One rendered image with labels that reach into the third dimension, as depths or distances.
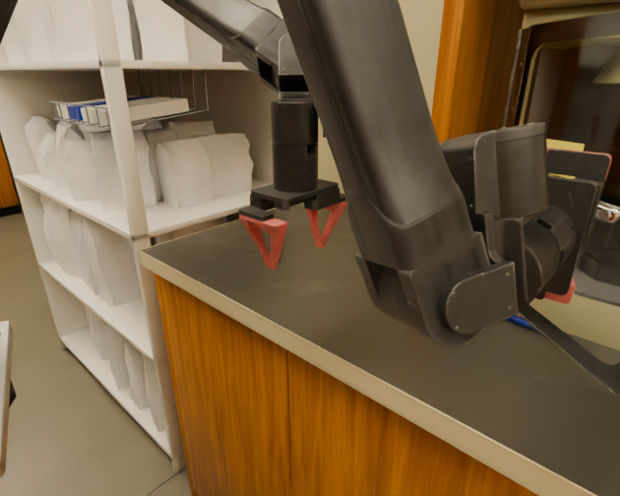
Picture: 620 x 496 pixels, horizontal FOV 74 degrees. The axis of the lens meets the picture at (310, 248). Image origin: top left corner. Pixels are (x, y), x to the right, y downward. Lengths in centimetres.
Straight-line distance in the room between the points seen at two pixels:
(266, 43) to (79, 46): 95
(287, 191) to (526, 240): 29
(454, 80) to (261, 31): 28
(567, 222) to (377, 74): 22
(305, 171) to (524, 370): 42
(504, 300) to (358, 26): 18
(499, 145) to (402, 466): 54
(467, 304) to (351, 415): 49
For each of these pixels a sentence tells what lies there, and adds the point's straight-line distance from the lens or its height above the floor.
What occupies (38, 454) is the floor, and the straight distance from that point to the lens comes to 202.
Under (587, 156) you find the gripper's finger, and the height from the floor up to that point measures 126.
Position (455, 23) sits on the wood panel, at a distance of 67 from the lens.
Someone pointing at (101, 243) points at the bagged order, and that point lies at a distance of 165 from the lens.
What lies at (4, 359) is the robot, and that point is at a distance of 57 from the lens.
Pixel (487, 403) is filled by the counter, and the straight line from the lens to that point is 61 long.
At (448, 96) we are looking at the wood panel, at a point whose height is 130.
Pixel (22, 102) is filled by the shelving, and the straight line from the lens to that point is 221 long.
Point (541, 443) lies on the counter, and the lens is 58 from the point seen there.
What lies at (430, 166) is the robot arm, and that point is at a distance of 25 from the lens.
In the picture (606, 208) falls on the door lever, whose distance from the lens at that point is 50.
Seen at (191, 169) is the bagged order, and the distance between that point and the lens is 141.
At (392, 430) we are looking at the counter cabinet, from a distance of 69.
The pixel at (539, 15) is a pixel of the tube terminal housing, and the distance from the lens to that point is 73.
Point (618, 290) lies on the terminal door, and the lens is 57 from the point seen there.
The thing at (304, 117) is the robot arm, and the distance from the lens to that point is 49.
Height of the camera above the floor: 133
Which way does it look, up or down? 23 degrees down
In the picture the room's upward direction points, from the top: straight up
